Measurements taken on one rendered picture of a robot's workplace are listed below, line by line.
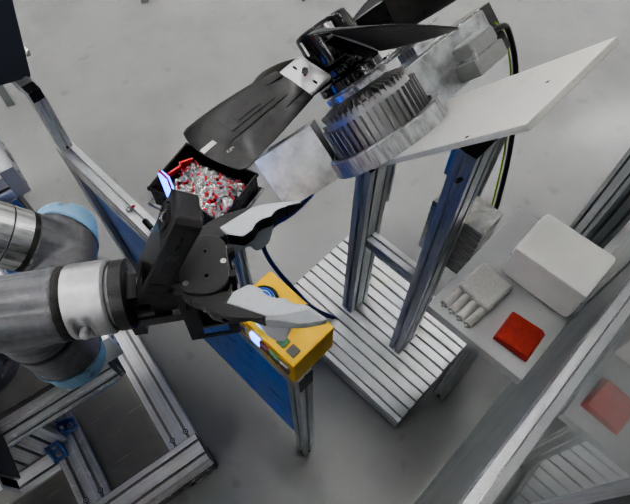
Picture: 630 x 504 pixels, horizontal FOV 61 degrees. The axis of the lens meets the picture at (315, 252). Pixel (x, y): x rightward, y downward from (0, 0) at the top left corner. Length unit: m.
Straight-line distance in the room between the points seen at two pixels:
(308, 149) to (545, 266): 0.55
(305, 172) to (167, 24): 2.25
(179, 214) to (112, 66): 2.69
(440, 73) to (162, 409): 1.26
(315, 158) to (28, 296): 0.75
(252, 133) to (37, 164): 1.89
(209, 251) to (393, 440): 1.51
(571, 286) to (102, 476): 1.38
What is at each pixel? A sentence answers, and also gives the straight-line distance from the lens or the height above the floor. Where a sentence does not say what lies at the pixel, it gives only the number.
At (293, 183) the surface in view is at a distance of 1.19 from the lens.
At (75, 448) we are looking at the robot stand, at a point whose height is 0.23.
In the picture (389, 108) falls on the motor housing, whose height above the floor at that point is 1.17.
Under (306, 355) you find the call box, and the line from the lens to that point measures 0.90.
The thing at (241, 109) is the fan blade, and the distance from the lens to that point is 1.06.
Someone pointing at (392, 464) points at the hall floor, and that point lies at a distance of 1.95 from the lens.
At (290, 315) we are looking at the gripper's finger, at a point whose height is 1.47.
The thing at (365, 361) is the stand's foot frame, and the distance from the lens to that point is 1.95.
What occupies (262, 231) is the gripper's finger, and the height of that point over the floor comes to 1.42.
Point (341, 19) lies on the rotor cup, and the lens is 1.12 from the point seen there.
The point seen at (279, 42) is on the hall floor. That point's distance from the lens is 3.10.
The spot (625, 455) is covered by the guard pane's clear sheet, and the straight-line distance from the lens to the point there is 0.52.
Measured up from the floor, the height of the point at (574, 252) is 0.97.
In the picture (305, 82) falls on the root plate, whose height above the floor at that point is 1.19.
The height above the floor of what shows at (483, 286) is 0.88.
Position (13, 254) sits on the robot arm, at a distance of 0.69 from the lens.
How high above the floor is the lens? 1.92
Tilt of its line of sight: 60 degrees down
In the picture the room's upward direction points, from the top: straight up
